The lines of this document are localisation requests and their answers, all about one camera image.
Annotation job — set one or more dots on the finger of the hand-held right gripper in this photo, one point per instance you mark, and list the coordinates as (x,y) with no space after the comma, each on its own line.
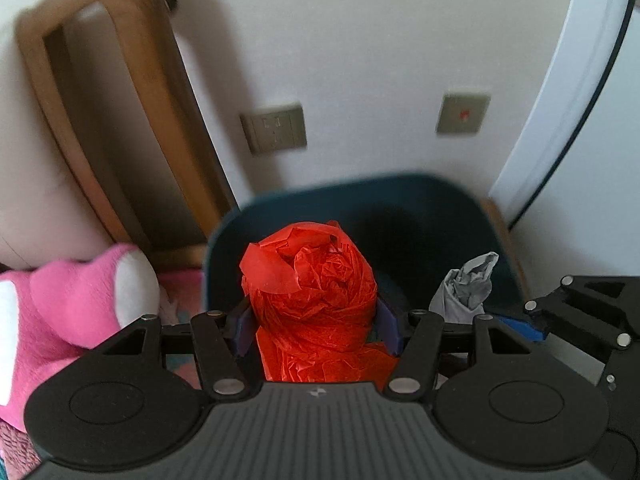
(522,331)

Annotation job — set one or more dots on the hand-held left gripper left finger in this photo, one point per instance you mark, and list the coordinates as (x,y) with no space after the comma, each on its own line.
(242,332)

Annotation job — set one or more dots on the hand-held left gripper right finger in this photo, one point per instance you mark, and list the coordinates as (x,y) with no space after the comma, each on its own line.
(389,327)

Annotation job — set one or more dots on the grey paper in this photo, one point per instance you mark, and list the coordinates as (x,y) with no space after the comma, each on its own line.
(467,290)

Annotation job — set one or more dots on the red paper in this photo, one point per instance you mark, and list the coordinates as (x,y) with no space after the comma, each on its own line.
(310,290)

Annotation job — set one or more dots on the teal plastic trash bin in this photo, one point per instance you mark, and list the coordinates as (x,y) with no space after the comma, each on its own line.
(430,220)

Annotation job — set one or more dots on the pink plush bear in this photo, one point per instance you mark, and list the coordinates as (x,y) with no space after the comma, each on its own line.
(75,310)

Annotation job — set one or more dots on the white and brown wardrobe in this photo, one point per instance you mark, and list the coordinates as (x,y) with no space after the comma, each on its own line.
(565,85)

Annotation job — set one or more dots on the mauve folded clothes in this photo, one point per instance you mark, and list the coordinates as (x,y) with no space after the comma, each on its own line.
(17,452)

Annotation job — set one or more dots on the beige wall outlet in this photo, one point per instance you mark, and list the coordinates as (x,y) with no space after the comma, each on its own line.
(274,129)

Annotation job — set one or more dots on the beige wall switch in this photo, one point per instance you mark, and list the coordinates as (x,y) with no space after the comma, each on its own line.
(463,114)

